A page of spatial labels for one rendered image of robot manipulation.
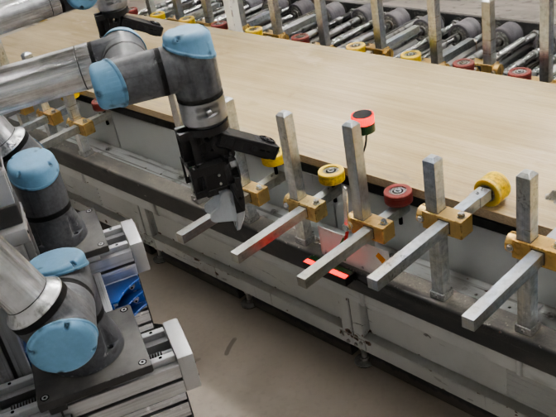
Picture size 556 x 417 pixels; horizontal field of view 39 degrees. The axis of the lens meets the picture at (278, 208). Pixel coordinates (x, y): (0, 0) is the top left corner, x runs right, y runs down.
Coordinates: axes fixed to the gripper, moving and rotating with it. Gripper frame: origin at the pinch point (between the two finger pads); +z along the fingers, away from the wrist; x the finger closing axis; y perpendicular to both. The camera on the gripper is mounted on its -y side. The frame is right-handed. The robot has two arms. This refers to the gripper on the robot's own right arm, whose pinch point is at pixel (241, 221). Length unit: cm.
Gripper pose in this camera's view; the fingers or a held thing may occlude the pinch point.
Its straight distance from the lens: 138.3
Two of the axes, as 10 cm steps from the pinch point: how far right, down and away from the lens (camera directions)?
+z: 1.6, 8.5, 5.0
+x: 3.5, 4.3, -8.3
